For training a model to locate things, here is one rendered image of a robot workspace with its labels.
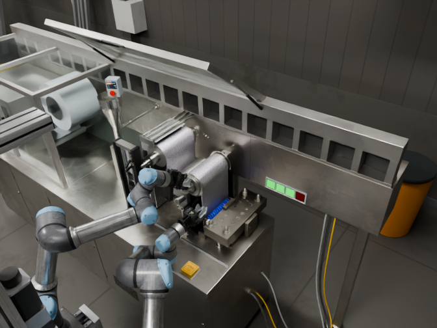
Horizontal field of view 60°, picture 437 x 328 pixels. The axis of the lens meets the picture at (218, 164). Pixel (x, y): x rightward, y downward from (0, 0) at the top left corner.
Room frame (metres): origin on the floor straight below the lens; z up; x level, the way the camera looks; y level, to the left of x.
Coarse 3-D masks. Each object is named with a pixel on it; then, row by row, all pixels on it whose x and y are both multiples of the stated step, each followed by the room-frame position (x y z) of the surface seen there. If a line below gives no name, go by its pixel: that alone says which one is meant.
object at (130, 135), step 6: (126, 126) 2.38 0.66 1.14; (126, 132) 2.39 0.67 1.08; (132, 132) 2.35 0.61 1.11; (138, 132) 2.31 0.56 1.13; (126, 138) 2.40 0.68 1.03; (132, 138) 2.36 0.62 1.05; (138, 138) 2.32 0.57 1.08; (138, 144) 2.32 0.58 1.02; (228, 174) 1.82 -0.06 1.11; (234, 174) 1.79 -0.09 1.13; (228, 180) 1.82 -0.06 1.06; (234, 180) 1.79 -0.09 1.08; (228, 186) 1.82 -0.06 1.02; (234, 186) 1.79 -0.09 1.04; (228, 192) 1.82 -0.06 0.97; (234, 192) 1.79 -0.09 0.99
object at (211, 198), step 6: (222, 180) 1.67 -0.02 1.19; (216, 186) 1.62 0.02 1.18; (222, 186) 1.67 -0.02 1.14; (210, 192) 1.58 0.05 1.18; (216, 192) 1.62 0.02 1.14; (222, 192) 1.67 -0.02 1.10; (204, 198) 1.54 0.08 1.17; (210, 198) 1.58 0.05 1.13; (216, 198) 1.62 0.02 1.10; (222, 198) 1.67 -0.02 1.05; (204, 204) 1.54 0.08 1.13; (210, 204) 1.58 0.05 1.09; (216, 204) 1.62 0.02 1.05; (210, 210) 1.57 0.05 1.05
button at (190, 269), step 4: (188, 264) 1.30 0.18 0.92; (192, 264) 1.30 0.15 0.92; (184, 268) 1.28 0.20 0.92; (188, 268) 1.27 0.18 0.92; (192, 268) 1.27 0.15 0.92; (196, 268) 1.27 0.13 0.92; (184, 272) 1.26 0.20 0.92; (188, 272) 1.25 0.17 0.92; (192, 272) 1.25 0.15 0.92; (196, 272) 1.26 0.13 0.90; (188, 276) 1.24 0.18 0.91; (192, 276) 1.24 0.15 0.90
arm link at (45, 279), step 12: (36, 216) 1.19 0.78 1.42; (48, 216) 1.16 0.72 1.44; (60, 216) 1.18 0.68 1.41; (36, 228) 1.14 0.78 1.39; (36, 240) 1.13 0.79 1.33; (48, 252) 1.12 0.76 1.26; (36, 264) 1.13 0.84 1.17; (48, 264) 1.11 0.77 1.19; (36, 276) 1.11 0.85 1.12; (48, 276) 1.10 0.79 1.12; (36, 288) 1.08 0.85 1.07; (48, 288) 1.09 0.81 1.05
